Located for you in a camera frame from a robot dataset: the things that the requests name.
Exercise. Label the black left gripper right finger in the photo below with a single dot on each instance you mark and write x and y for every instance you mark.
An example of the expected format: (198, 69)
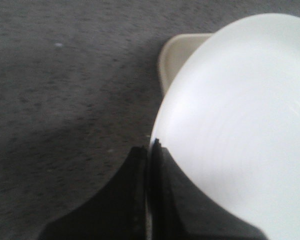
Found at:
(181, 211)

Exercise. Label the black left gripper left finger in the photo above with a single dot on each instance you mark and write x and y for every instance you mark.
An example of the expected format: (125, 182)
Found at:
(115, 212)

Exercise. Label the white round plate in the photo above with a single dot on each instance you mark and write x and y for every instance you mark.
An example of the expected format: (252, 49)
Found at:
(231, 121)

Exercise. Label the cream rabbit serving tray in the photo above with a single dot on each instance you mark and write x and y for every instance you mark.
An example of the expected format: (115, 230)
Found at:
(173, 55)

